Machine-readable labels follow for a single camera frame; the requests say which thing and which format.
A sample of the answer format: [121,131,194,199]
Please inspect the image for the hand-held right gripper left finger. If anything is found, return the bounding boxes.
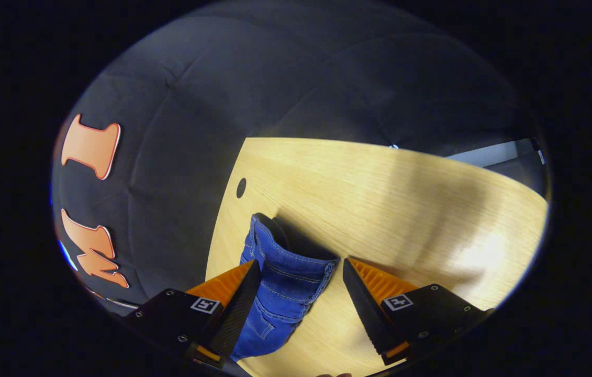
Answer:
[126,259,263,370]

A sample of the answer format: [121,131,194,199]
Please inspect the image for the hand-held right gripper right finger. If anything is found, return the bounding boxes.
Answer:
[342,257,494,367]

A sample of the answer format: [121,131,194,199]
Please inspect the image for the blue jeans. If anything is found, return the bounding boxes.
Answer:
[230,212,341,362]

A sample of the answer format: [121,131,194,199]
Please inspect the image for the black backdrop cloth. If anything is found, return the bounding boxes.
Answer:
[51,0,549,316]

